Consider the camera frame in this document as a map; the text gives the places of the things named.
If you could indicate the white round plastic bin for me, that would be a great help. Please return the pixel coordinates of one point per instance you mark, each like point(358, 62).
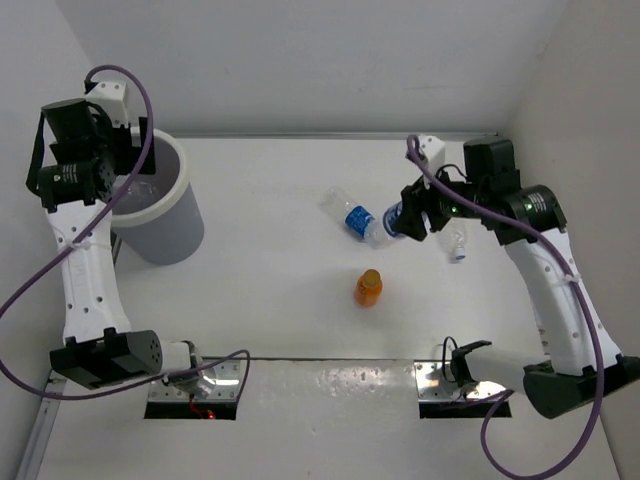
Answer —
point(172, 229)

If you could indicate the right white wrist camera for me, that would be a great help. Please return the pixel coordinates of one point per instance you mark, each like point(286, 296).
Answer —
point(432, 152)

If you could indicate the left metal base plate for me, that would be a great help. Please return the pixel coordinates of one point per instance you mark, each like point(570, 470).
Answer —
point(218, 384)

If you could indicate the orange juice bottle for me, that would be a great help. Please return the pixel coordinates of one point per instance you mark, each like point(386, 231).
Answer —
point(368, 288)

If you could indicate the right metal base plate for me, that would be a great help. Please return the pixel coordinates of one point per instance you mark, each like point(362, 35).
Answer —
point(433, 388)

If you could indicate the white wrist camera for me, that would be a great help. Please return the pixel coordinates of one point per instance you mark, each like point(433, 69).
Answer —
point(112, 97)
point(432, 152)

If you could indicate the clear crushed bottle white cap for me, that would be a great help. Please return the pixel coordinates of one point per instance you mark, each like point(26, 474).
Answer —
point(452, 240)

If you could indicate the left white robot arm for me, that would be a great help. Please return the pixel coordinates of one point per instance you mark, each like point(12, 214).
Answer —
point(76, 157)

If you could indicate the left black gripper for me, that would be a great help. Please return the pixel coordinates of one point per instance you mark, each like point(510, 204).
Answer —
point(132, 153)

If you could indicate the apple juice labelled clear bottle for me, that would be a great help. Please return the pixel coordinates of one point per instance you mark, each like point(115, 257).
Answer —
point(139, 196)

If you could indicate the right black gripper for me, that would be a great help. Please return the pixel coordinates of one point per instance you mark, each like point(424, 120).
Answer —
point(417, 198)

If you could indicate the blue label water bottle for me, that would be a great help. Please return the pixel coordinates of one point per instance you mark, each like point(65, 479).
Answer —
point(387, 225)
point(352, 216)

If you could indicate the lying blue label water bottle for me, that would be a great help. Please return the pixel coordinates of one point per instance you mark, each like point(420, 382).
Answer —
point(352, 216)

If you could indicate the metal base plate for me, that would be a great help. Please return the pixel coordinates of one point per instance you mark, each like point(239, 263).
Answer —
point(218, 384)
point(433, 388)

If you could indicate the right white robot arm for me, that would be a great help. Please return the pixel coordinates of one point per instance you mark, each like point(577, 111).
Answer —
point(580, 358)

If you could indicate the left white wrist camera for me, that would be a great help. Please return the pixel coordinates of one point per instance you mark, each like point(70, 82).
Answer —
point(112, 97)

